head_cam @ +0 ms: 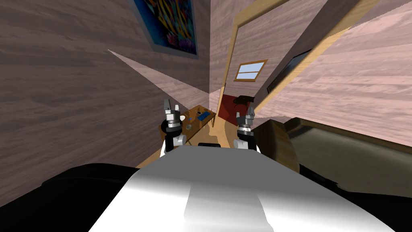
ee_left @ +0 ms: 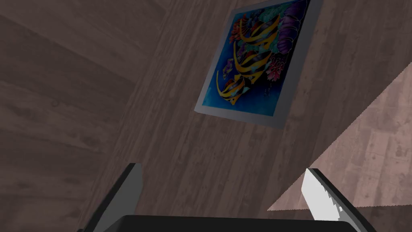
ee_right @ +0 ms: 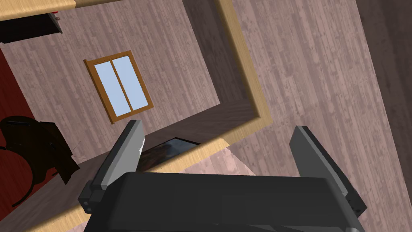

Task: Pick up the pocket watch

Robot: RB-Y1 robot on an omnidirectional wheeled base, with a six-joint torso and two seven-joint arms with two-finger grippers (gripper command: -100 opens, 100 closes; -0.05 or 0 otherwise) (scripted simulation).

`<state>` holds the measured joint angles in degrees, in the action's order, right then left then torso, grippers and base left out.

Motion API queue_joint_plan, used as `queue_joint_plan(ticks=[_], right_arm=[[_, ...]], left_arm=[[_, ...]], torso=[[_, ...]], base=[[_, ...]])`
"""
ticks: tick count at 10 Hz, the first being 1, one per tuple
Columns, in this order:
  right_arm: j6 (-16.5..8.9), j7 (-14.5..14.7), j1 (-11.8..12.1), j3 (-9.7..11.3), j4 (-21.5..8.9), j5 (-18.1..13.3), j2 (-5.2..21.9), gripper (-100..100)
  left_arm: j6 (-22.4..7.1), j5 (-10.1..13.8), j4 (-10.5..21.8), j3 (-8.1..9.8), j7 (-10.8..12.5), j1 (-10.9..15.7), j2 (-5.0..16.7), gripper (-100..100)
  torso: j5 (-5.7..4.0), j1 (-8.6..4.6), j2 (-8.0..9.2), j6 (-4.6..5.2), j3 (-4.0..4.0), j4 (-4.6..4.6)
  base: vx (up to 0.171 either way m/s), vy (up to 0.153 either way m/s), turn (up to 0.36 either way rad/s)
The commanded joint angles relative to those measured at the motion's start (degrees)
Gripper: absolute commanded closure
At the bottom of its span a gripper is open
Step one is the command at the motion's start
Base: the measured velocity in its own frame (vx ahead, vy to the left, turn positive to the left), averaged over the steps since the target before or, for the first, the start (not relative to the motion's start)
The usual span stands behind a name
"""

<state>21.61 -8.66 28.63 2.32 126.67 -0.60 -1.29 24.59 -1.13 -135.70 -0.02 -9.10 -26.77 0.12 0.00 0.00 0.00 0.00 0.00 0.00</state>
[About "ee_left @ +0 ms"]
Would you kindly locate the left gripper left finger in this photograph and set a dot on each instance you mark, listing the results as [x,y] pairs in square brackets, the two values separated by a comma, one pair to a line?
[120,198]

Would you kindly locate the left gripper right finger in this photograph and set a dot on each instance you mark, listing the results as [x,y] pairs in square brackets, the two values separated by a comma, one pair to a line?
[325,201]

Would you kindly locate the colourful fish picture, grey frame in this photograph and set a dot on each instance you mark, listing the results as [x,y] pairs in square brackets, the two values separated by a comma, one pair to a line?
[252,64]

